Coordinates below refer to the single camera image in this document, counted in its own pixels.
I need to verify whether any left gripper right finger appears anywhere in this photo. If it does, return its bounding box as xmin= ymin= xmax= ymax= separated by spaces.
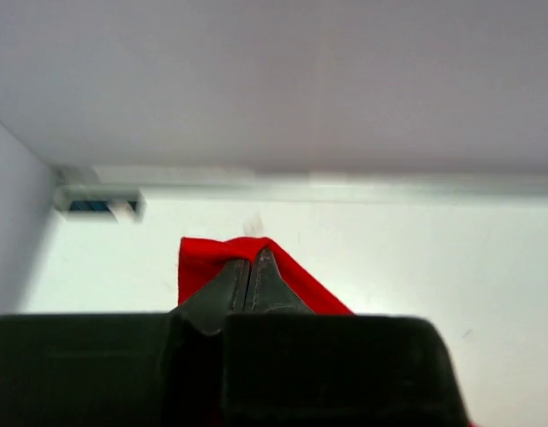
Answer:
xmin=222 ymin=249 xmax=469 ymax=426

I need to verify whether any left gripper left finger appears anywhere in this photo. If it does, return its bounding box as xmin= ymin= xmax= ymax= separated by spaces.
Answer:
xmin=0 ymin=260 xmax=249 ymax=426

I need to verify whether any red t-shirt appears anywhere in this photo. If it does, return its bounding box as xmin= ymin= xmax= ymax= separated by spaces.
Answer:
xmin=178 ymin=237 xmax=353 ymax=315

